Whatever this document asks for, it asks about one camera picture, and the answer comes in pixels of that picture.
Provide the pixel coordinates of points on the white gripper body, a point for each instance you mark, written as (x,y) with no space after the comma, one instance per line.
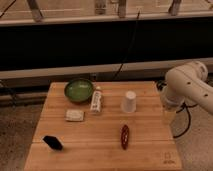
(169,111)

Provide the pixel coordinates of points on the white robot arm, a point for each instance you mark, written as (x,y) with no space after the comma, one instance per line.
(186,81)

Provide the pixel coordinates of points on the black eraser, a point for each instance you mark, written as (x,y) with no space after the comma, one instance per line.
(53,142)

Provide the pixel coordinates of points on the wooden board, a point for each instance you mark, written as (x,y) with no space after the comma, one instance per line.
(94,144)

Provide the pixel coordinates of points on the dark red oblong object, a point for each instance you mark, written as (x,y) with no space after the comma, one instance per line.
(125,137)

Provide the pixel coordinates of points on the white tube bottle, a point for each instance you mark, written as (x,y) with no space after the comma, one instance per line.
(96,103)

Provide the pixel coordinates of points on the green bowl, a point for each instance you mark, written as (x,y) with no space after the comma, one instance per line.
(79,90)

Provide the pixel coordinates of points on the white rectangular block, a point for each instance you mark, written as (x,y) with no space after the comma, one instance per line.
(74,115)

